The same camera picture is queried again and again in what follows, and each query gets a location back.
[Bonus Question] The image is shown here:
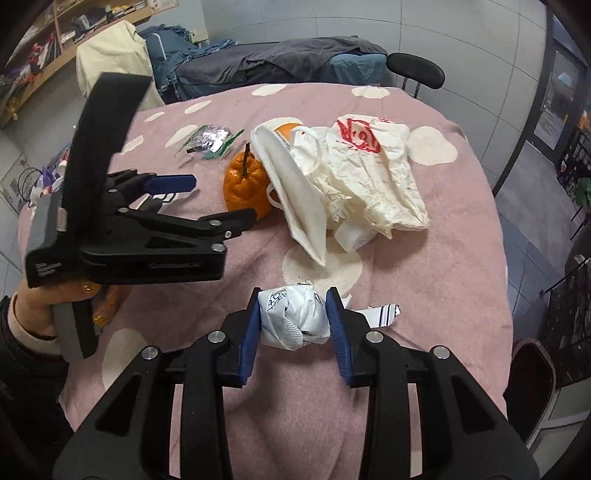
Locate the white plastic bag red print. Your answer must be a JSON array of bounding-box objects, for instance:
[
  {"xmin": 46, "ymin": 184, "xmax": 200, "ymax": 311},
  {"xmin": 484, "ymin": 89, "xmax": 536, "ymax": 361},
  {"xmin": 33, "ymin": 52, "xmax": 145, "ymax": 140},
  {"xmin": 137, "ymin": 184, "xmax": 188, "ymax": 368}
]
[{"xmin": 295, "ymin": 114, "xmax": 431, "ymax": 241}]

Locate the orange crocheted fruit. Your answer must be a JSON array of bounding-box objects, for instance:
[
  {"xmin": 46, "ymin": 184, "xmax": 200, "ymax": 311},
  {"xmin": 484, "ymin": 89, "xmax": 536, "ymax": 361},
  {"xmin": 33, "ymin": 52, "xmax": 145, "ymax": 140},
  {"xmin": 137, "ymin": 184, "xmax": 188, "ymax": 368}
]
[{"xmin": 223, "ymin": 143, "xmax": 274, "ymax": 222}]

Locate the orange white paper cup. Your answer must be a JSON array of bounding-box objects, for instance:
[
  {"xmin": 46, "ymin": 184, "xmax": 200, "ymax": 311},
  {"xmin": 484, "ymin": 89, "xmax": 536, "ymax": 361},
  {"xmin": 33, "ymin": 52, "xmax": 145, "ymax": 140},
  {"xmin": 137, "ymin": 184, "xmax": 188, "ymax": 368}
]
[{"xmin": 272, "ymin": 121, "xmax": 303, "ymax": 145}]

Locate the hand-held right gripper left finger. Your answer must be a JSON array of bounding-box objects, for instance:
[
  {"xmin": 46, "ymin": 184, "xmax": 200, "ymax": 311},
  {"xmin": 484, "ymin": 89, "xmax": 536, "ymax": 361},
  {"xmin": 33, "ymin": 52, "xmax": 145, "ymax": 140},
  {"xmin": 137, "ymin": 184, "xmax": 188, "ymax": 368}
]
[{"xmin": 54, "ymin": 287, "xmax": 263, "ymax": 480}]

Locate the person's left forearm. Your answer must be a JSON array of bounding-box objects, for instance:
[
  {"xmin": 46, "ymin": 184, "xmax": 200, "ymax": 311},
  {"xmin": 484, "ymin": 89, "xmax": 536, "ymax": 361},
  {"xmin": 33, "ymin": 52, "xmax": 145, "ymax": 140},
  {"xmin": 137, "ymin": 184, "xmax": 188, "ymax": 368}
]
[{"xmin": 0, "ymin": 295, "xmax": 77, "ymax": 480}]

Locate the blue massage bed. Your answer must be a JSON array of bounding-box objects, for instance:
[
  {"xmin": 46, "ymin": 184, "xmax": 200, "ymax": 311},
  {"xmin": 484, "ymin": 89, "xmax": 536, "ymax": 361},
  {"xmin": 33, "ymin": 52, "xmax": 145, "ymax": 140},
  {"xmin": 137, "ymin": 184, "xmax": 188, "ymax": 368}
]
[{"xmin": 330, "ymin": 53, "xmax": 389, "ymax": 86}]

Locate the black chair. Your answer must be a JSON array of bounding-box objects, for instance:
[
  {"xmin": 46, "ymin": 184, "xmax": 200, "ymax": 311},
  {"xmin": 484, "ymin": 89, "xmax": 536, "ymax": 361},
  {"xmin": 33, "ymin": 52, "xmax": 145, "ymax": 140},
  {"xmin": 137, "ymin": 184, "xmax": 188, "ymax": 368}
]
[{"xmin": 387, "ymin": 52, "xmax": 445, "ymax": 100}]

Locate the colourful plastic bag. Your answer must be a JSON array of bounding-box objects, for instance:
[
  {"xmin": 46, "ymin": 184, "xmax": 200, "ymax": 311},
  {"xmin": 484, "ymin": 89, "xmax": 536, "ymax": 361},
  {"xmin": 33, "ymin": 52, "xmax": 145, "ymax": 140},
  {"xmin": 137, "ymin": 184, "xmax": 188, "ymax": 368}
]
[{"xmin": 28, "ymin": 154, "xmax": 70, "ymax": 208}]

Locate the grey blanket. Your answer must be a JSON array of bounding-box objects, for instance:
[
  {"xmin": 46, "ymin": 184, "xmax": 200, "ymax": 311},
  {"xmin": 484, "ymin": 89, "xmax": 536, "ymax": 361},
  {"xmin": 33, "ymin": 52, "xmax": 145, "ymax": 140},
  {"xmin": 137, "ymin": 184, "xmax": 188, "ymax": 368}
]
[{"xmin": 178, "ymin": 37, "xmax": 387, "ymax": 88}]

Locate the silver foil wrapper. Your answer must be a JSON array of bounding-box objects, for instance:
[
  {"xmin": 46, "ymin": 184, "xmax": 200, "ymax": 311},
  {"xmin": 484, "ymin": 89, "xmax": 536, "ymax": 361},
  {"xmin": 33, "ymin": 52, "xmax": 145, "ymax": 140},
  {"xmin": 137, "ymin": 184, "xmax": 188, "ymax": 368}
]
[{"xmin": 174, "ymin": 124, "xmax": 245, "ymax": 161}]

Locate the dark trash bin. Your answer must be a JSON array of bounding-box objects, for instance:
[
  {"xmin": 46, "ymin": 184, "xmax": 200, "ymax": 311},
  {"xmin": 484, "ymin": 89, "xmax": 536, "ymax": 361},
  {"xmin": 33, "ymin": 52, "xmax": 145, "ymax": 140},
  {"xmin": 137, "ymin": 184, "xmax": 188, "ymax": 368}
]
[{"xmin": 505, "ymin": 338, "xmax": 557, "ymax": 450}]

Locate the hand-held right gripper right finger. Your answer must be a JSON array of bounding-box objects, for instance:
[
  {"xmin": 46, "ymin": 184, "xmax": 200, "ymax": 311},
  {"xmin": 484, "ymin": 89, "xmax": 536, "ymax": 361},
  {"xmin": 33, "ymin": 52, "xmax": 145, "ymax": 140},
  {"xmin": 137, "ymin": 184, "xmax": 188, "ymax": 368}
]
[{"xmin": 324, "ymin": 287, "xmax": 540, "ymax": 480}]

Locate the white paper wrapper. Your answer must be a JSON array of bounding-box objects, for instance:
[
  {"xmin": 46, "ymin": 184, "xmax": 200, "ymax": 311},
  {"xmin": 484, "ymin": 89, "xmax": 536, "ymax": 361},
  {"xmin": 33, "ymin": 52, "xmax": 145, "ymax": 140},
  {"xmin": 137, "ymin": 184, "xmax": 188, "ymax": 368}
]
[{"xmin": 257, "ymin": 282, "xmax": 401, "ymax": 352}]

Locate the black wire rolling cart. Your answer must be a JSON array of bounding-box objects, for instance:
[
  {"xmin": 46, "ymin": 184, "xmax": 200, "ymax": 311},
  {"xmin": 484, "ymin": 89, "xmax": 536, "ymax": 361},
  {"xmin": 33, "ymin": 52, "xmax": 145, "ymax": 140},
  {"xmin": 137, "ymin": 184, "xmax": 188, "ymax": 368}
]
[{"xmin": 538, "ymin": 251, "xmax": 591, "ymax": 388}]

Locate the wooden wall cabinet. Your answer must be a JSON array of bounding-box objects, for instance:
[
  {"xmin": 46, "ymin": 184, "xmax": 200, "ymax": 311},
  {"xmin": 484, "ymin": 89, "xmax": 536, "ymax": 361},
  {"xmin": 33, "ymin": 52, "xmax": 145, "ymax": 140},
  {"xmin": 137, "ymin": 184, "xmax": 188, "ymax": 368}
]
[{"xmin": 0, "ymin": 0, "xmax": 178, "ymax": 130}]

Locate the small white packet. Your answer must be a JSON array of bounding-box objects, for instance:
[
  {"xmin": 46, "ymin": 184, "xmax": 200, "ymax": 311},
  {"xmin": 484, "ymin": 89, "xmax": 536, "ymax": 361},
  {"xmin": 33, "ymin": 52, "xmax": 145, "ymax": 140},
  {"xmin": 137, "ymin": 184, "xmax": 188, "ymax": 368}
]
[{"xmin": 333, "ymin": 220, "xmax": 376, "ymax": 254}]

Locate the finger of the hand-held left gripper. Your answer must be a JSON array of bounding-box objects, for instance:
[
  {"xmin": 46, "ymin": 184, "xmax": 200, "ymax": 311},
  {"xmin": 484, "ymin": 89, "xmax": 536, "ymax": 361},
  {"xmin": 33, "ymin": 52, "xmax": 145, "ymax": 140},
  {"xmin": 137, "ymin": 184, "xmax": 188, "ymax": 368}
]
[
  {"xmin": 110, "ymin": 208, "xmax": 258, "ymax": 253},
  {"xmin": 107, "ymin": 169, "xmax": 198, "ymax": 212}
]

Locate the white face mask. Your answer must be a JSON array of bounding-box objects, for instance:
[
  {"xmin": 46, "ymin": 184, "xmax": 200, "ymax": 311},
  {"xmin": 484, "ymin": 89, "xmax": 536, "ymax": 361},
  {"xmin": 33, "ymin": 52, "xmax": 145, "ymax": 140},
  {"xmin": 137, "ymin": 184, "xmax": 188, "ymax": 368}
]
[{"xmin": 250, "ymin": 124, "xmax": 329, "ymax": 267}]

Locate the person's left hand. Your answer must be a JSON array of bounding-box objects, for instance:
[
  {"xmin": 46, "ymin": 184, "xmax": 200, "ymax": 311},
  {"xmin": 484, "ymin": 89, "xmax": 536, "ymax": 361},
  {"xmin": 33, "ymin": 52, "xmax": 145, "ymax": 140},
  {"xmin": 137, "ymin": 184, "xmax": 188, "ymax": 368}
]
[{"xmin": 11, "ymin": 278, "xmax": 119, "ymax": 344}]

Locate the cream cloth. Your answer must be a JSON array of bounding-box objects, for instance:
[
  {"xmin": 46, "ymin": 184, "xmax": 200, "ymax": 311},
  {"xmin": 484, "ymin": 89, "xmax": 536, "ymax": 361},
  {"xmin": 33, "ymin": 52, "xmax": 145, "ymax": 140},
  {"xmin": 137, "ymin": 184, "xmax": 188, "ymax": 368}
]
[{"xmin": 76, "ymin": 21, "xmax": 164, "ymax": 112}]

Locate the blue cloth pile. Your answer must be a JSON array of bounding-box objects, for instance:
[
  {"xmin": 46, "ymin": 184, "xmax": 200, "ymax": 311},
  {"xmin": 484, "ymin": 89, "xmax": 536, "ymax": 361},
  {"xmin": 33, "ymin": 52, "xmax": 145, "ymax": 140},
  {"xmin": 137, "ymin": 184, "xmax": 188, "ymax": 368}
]
[{"xmin": 139, "ymin": 24, "xmax": 238, "ymax": 100}]

